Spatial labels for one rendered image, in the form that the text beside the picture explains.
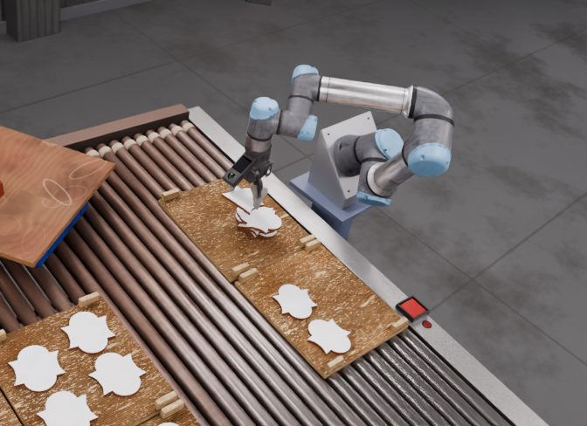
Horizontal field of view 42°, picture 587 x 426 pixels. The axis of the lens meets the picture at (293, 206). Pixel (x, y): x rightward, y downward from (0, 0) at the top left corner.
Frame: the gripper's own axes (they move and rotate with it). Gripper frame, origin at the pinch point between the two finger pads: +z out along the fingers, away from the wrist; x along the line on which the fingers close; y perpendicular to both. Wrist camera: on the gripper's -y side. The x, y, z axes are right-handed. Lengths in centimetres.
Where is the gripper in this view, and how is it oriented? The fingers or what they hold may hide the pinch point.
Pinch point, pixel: (242, 200)
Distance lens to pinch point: 239.8
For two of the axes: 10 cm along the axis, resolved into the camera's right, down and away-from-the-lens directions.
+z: -1.9, 7.6, 6.3
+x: -7.7, -5.1, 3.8
